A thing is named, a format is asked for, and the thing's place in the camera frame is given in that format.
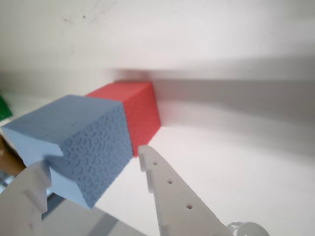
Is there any red foam cube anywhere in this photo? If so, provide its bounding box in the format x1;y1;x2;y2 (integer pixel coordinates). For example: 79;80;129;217
85;82;162;158

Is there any brown board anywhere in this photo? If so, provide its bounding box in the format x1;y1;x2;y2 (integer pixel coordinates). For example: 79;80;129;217
0;135;27;177

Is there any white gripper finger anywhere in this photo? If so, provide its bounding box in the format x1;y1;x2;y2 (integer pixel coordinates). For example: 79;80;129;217
138;145;233;236
0;161;52;236

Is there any blue foam cube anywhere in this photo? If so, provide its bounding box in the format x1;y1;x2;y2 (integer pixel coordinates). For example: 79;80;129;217
0;94;135;209

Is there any dark green panel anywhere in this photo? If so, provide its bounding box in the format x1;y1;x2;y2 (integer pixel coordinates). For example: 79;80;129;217
0;94;13;121

